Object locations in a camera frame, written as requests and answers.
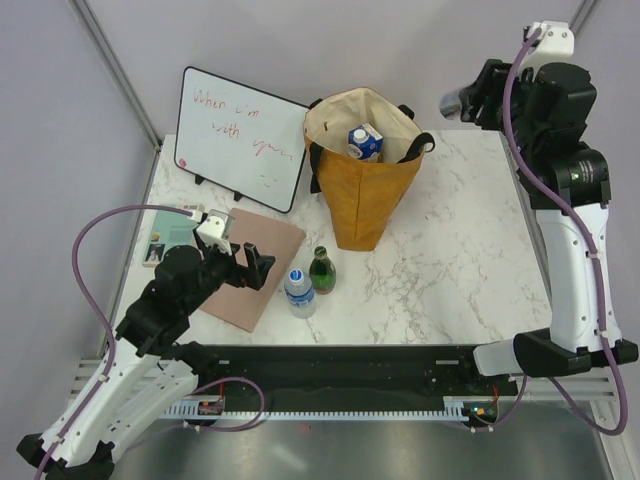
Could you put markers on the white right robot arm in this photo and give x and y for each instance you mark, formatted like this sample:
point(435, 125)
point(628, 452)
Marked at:
point(572, 342)

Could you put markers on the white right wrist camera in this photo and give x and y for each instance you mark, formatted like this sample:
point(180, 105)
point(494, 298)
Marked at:
point(554, 42)

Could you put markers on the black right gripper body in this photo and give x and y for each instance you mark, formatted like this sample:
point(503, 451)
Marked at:
point(491, 83)

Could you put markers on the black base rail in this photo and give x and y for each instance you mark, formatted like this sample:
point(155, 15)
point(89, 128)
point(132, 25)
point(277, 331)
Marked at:
point(448, 370)

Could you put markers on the yellow canvas tote bag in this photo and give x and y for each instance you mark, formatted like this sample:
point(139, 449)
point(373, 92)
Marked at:
point(361, 195)

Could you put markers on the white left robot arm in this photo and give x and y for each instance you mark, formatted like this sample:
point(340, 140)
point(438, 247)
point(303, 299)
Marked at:
point(144, 370)

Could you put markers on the white cable duct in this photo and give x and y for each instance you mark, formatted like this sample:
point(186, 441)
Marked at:
point(193, 410)

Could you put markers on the left clear water bottle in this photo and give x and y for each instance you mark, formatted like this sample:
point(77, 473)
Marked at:
point(300, 293)

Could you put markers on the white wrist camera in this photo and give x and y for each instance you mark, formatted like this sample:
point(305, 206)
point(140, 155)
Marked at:
point(213, 229)
point(554, 42)

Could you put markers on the small whiteboard with writing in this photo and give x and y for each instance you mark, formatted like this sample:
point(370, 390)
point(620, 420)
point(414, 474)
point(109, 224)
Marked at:
point(243, 139)

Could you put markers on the blue white drink carton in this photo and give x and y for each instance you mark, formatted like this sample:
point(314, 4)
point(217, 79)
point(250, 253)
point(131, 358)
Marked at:
point(365, 143)

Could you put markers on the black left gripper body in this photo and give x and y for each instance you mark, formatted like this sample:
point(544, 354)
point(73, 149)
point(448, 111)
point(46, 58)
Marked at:
point(216, 263)

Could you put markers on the teal booklet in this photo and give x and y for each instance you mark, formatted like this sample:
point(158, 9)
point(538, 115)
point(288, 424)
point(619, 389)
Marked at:
point(168, 231)

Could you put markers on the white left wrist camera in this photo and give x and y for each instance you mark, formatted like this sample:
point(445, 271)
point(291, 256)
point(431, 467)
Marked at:
point(213, 229)

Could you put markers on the pink notebook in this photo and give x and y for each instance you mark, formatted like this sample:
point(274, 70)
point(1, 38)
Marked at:
point(276, 243)

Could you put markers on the silver blue drink can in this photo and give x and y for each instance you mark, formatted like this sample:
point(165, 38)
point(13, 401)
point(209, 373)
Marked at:
point(456, 105)

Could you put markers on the green glass bottle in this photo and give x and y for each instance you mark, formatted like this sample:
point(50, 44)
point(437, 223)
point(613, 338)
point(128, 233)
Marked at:
point(322, 272)

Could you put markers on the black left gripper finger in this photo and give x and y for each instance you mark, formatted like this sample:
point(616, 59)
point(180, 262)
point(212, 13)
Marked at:
point(255, 260)
point(245, 277)

